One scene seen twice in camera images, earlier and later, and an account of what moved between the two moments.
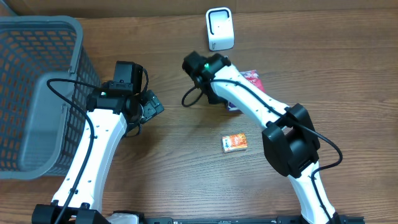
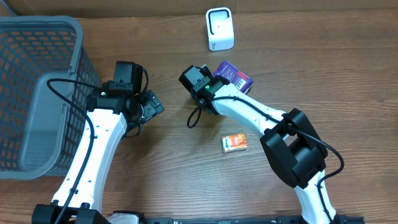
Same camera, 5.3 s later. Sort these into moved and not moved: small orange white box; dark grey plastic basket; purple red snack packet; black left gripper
Moved: purple red snack packet
Not moved: dark grey plastic basket; small orange white box; black left gripper
